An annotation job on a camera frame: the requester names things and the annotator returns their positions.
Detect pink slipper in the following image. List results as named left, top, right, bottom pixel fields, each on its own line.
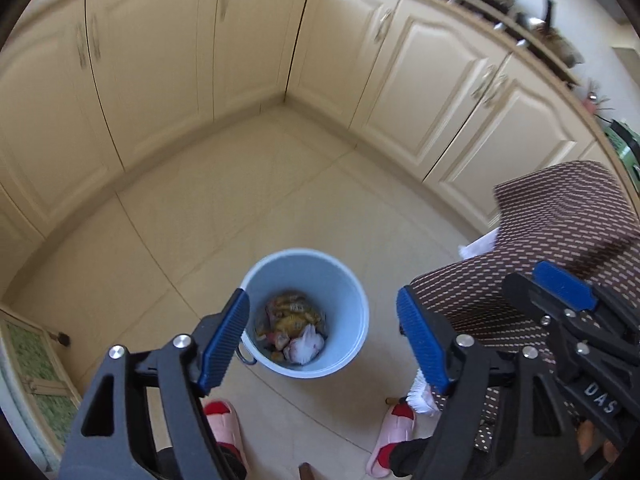
left=366, top=402, right=417, bottom=478
left=202, top=400, right=251, bottom=476

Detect cream base cabinets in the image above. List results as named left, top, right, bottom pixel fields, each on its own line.
left=0, top=0, right=626, bottom=306

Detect yellow snack wrapper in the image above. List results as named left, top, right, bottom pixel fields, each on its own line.
left=267, top=292, right=321, bottom=333

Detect person's right hand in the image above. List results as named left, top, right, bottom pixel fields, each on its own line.
left=575, top=419, right=623, bottom=463

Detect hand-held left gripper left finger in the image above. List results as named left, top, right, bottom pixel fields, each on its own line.
left=57, top=287, right=251, bottom=480

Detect brown polka dot tablecloth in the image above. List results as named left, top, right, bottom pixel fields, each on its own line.
left=400, top=160, right=640, bottom=461

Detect blue plastic trash bin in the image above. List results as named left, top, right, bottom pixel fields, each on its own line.
left=236, top=247, right=371, bottom=378

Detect pink utensil holder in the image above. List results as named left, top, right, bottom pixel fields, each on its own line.
left=582, top=80, right=608, bottom=111

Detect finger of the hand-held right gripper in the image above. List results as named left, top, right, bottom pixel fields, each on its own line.
left=532, top=261, right=640, bottom=341
left=502, top=272, right=626, bottom=348

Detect white pink plastic bag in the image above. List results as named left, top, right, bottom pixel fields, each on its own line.
left=284, top=324, right=326, bottom=365

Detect brown snack wrapper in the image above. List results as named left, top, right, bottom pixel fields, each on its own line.
left=256, top=310, right=282, bottom=342

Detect steel wok with lid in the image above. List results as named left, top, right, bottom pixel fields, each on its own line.
left=530, top=15, right=585, bottom=67

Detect green electric cooker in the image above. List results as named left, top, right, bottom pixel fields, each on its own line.
left=605, top=117, right=640, bottom=181

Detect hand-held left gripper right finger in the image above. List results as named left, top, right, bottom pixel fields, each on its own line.
left=396, top=285, right=588, bottom=480

